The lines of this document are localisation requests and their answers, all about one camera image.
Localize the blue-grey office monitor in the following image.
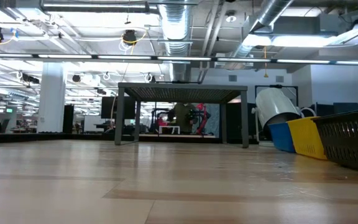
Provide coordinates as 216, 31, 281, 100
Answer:
333, 102, 358, 115

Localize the person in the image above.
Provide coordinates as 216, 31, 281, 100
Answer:
172, 102, 198, 135

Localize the small white table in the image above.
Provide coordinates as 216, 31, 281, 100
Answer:
158, 125, 181, 135

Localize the grey perforated metal shelf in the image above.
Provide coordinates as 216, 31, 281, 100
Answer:
114, 82, 249, 149

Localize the dark wide cabinet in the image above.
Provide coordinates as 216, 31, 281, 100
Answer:
223, 102, 257, 144

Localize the black computer monitor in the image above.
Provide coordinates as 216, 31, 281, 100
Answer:
100, 96, 136, 119

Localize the white cylinder roll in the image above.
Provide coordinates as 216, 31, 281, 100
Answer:
255, 87, 301, 130

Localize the blue plastic basket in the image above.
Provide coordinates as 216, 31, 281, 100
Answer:
268, 121, 296, 153

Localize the tall black cabinet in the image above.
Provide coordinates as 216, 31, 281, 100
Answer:
62, 104, 75, 134

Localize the black framed whiteboard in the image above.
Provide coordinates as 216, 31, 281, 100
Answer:
255, 85, 300, 108

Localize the long linear ceiling light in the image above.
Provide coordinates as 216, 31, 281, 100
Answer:
0, 52, 358, 66

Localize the white building column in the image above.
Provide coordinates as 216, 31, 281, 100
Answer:
37, 62, 67, 134

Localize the yellow plastic basket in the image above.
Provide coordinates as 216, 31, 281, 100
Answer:
287, 116, 328, 161

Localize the black plastic basket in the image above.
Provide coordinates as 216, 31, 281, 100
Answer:
311, 108, 358, 174

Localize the silver corrugated ventilation duct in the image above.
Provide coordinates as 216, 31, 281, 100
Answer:
158, 0, 195, 82

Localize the yellow hanging cord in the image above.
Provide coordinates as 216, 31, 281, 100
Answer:
262, 46, 269, 78

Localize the silver spiral ventilation duct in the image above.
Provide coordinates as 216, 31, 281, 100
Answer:
228, 0, 295, 60

